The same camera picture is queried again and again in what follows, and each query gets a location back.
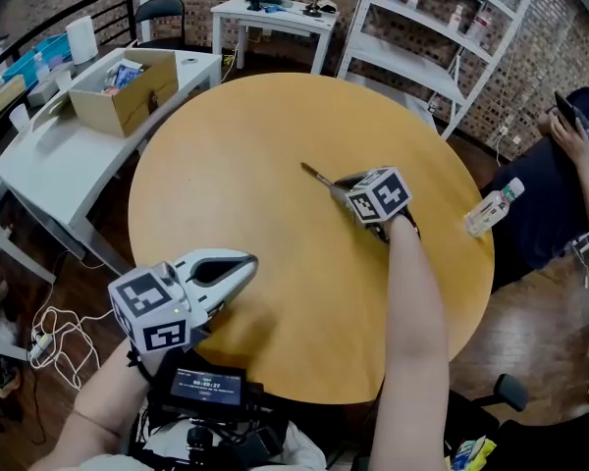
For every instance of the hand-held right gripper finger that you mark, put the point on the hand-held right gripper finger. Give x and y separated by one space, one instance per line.
353 180
342 199

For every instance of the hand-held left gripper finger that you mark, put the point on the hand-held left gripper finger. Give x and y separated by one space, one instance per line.
221 254
230 285

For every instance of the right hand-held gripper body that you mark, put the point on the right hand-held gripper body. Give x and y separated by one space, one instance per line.
380 196

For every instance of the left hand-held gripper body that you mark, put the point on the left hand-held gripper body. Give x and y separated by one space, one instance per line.
149 314

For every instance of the thin brown paint brush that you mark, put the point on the thin brown paint brush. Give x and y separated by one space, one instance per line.
316 174

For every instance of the clear plastic bottle green cap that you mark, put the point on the clear plastic bottle green cap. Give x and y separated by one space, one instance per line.
491 209

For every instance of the blue white snack packet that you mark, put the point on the blue white snack packet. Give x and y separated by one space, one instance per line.
464 456

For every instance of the yellow snack packet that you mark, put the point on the yellow snack packet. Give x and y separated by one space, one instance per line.
483 454

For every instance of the black office chair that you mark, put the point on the black office chair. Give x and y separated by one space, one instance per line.
535 439

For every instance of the person's right forearm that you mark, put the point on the person's right forearm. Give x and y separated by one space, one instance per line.
412 322

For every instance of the person's left forearm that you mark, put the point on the person's left forearm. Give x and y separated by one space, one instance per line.
103 410

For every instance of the black metal chair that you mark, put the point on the black metal chair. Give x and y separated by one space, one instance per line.
159 13

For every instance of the round wooden table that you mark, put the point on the round wooden table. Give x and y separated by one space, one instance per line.
255 179

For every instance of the black chest monitor screen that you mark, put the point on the black chest monitor screen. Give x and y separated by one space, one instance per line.
206 386

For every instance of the white power strip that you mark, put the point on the white power strip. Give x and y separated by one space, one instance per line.
40 345

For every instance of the white metal shelf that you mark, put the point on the white metal shelf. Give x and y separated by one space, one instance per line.
407 62

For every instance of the white desk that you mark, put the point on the white desk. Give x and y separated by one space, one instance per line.
64 165

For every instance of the white side table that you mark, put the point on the white side table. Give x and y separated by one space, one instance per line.
275 20

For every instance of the open cardboard box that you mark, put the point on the open cardboard box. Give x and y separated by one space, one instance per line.
127 101

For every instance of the blue flat object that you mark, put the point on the blue flat object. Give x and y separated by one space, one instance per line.
275 9

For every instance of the white plastic bottle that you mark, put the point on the white plastic bottle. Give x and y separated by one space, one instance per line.
455 18

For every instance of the clear bottle red label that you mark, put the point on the clear bottle red label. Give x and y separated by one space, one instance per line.
478 27

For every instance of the black smartphone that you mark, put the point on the black smartphone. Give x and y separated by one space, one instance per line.
565 110

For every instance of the clear plastic cup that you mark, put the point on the clear plastic cup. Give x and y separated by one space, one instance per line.
64 80

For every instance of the white paper cup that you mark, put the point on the white paper cup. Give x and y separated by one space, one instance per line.
20 118

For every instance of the white paper towel roll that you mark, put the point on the white paper towel roll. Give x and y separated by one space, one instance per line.
82 39

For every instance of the beige tissue box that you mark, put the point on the beige tissue box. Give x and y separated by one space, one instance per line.
4 96

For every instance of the blue plastic bin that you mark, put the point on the blue plastic bin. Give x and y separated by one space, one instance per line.
27 62

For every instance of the black metal railing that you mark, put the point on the black metal railing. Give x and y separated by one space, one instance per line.
54 20

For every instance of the black chest camera rig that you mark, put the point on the black chest camera rig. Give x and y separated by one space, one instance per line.
216 439

